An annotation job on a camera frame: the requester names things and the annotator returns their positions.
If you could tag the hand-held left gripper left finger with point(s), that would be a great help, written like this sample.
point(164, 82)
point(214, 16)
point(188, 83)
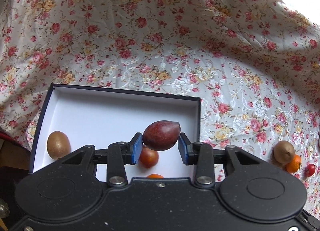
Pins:
point(137, 149)

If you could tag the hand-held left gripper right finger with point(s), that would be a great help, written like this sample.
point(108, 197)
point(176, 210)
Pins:
point(183, 149)

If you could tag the red-brown plum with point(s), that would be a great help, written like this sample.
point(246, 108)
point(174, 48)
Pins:
point(150, 159)

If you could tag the dark purple plum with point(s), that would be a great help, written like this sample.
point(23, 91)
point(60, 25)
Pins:
point(160, 136)

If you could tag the small tangerine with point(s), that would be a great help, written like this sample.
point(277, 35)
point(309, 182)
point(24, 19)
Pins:
point(155, 176)
point(294, 164)

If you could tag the dark box with white inside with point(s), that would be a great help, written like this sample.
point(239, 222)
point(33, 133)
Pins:
point(100, 113)

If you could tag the brown kiwi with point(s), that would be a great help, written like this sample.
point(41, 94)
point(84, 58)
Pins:
point(283, 151)
point(58, 145)

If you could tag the small red tomato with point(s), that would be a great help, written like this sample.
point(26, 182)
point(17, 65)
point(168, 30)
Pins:
point(310, 170)

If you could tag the floral cloth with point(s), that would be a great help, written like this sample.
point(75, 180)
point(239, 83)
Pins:
point(160, 33)

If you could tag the dark wooden furniture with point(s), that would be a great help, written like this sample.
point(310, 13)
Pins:
point(12, 156)

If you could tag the round metal knob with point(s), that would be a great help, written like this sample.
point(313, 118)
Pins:
point(3, 208)

